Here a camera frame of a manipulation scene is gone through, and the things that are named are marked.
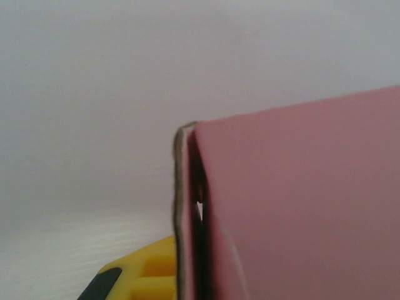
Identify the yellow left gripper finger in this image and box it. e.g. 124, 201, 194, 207
76, 236, 179, 300

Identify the pink cardboard box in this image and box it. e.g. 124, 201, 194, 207
171, 86, 400, 300

